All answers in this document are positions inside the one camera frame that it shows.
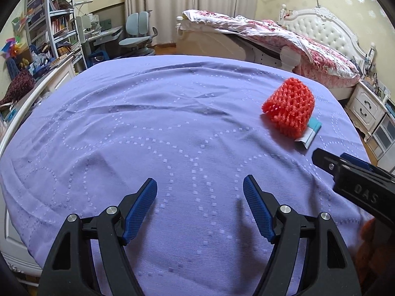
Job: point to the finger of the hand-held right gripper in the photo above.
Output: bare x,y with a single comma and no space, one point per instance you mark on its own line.
361,162
325,162

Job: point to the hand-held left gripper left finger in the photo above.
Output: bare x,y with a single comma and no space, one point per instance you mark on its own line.
142,209

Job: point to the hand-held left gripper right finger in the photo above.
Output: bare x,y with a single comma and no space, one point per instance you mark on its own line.
257,203

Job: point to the teal and white packet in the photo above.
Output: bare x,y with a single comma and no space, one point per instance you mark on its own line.
313,129

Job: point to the red foam fruit net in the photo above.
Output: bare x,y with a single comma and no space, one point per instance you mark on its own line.
290,108

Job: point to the plastic drawer unit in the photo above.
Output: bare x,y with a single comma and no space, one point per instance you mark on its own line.
385,138

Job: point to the white nightstand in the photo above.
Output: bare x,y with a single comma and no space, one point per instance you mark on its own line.
365,106

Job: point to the purple patterned cloth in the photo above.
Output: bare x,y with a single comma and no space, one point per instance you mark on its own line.
154,123

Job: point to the white tufted bed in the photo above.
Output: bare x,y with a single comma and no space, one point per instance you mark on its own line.
327,27

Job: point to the pink floral quilt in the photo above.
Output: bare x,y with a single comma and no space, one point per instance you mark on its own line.
265,27

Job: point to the maroon fuzzy cloth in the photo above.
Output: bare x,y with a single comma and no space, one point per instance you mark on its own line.
18,86

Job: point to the light blue office chair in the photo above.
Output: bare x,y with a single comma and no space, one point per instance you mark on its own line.
135,34

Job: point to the grey study desk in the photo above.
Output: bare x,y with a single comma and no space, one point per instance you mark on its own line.
105,37

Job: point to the blue plastic basket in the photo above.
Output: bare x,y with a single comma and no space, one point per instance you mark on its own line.
12,67

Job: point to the white bookshelf with books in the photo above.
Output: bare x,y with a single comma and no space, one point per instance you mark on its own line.
58,27

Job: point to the beige curtain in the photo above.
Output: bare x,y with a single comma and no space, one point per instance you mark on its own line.
172,6

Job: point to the colourful paper pinwheel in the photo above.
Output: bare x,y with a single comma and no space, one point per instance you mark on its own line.
14,41

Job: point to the white desk lamp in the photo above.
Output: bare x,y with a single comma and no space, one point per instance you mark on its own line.
83,3

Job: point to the white wooden frame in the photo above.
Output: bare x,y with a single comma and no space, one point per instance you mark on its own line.
18,237

